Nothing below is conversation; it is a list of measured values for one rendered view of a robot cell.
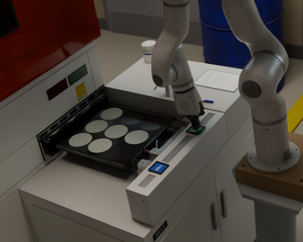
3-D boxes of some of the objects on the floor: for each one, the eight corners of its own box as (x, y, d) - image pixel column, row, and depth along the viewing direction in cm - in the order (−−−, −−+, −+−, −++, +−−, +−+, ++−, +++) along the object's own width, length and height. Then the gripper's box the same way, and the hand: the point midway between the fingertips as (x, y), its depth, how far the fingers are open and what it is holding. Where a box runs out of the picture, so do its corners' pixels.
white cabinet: (65, 319, 258) (18, 189, 214) (171, 198, 320) (151, 79, 277) (176, 381, 223) (147, 241, 180) (271, 231, 286) (266, 101, 242)
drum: (296, 71, 427) (296, -43, 378) (267, 110, 386) (262, -13, 337) (226, 62, 459) (218, -45, 410) (193, 96, 418) (178, -18, 369)
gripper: (205, 80, 195) (218, 123, 202) (172, 81, 204) (186, 122, 212) (195, 90, 190) (208, 133, 197) (161, 90, 199) (176, 132, 207)
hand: (195, 123), depth 204 cm, fingers closed
